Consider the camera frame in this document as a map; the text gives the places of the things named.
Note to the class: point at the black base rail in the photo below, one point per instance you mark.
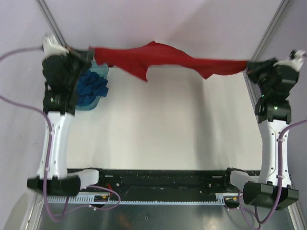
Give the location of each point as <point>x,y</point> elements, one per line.
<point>166,185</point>

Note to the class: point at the red t shirt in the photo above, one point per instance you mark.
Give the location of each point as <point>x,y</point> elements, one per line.
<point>136,61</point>

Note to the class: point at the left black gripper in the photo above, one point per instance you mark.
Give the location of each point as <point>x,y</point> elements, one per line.
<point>86,57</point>

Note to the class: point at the left aluminium frame post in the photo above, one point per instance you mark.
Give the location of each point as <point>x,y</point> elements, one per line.
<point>51,21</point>

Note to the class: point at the teal plastic bin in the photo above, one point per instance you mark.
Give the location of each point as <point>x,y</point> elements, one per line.
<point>96,95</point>

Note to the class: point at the aluminium frame post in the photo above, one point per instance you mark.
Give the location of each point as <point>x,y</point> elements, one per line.
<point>51,21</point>
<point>279,14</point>

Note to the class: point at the dark blue t shirt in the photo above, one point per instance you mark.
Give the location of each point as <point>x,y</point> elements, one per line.
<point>92,88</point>

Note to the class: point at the right aluminium frame post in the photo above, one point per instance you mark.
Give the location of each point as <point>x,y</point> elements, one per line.
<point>279,14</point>

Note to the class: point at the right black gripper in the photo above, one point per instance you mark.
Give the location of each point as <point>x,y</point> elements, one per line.
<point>253,68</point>

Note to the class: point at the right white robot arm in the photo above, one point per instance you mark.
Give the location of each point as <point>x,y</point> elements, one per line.
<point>273,189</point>

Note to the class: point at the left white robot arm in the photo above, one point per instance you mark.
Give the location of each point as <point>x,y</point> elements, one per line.
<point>53,178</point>

